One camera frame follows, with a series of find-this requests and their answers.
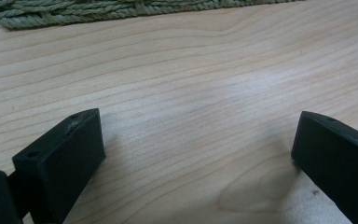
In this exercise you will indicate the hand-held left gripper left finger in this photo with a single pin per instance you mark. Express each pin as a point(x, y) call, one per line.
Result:
point(59, 168)

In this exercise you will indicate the green woven basket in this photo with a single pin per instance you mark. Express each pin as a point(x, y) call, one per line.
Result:
point(105, 11)

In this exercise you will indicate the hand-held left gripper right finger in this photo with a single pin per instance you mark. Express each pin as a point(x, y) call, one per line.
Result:
point(338, 158)

